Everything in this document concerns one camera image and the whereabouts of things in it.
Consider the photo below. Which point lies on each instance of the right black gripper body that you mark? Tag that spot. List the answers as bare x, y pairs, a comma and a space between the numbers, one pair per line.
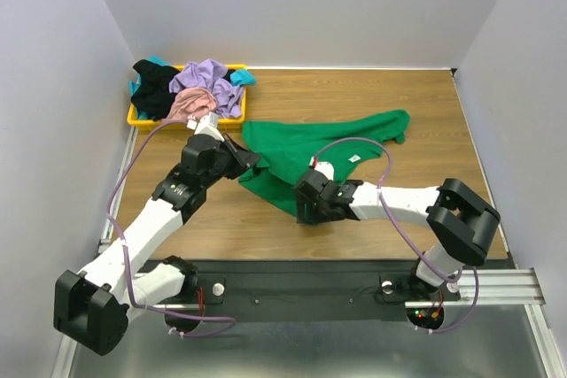
306, 203

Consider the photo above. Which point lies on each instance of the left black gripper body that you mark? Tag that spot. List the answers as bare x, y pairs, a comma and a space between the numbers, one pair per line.
231, 155

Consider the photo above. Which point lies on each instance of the green t-shirt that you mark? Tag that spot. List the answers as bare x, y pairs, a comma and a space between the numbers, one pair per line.
286, 151

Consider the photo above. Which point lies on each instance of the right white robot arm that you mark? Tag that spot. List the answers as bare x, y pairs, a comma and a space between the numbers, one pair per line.
463, 222

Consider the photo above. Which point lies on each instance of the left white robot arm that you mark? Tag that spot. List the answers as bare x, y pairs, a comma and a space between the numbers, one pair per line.
95, 305

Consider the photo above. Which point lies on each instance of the pink t-shirt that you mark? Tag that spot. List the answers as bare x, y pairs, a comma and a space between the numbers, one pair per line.
191, 104

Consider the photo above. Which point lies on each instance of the black t-shirt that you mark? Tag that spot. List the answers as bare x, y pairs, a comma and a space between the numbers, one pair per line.
153, 96

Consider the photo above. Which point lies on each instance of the teal t-shirt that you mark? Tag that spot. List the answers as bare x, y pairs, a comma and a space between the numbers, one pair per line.
238, 78

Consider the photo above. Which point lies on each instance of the lavender t-shirt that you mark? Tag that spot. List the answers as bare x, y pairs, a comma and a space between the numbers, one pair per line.
212, 76

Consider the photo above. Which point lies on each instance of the yellow plastic bin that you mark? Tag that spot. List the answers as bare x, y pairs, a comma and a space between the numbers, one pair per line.
133, 119

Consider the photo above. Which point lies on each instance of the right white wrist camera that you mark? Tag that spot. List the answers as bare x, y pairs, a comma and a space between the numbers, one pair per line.
323, 167

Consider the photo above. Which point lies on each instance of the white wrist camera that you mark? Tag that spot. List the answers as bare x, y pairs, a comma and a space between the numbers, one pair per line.
323, 167
207, 125

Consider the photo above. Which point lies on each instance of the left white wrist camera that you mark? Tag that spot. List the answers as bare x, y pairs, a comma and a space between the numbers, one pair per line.
207, 125

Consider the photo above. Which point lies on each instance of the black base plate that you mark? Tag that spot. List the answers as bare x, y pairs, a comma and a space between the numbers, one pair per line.
313, 290

